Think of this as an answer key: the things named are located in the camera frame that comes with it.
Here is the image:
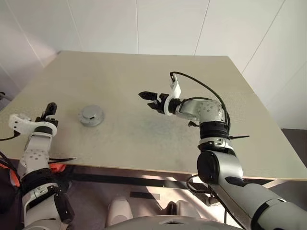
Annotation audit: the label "orange strap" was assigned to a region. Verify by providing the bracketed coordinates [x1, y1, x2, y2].
[49, 162, 66, 173]

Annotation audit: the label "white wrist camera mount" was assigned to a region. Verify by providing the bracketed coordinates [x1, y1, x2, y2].
[164, 74, 182, 116]
[9, 114, 58, 136]

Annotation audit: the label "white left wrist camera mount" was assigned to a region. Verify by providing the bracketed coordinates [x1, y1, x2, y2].
[9, 114, 58, 136]

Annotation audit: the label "grey robot torso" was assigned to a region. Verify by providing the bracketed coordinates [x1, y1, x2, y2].
[103, 214, 240, 230]

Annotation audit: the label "silver motor end cover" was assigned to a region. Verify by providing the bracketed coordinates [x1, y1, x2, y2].
[80, 104, 100, 121]

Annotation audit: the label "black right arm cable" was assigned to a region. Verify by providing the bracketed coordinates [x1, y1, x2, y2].
[169, 71, 231, 139]

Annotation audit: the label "black tape strip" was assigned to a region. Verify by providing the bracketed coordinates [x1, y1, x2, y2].
[129, 191, 161, 201]

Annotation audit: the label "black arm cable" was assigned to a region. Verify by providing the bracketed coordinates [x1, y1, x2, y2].
[0, 131, 21, 142]
[169, 71, 231, 139]

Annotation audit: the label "grey rounded robot foot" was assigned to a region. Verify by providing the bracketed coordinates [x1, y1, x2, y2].
[106, 197, 131, 225]

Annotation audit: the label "metal table frame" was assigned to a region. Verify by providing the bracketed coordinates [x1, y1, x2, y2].
[64, 166, 288, 207]

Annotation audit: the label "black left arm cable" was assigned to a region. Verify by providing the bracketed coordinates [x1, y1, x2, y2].
[0, 131, 21, 142]

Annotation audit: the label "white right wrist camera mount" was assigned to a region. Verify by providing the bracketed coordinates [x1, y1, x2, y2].
[164, 74, 182, 116]

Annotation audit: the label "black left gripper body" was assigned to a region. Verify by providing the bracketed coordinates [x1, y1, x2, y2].
[35, 115, 59, 127]

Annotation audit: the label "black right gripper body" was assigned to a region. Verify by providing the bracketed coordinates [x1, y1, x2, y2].
[154, 93, 168, 113]

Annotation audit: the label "silver motor housing copper windings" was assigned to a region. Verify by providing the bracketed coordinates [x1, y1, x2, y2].
[78, 108, 106, 127]

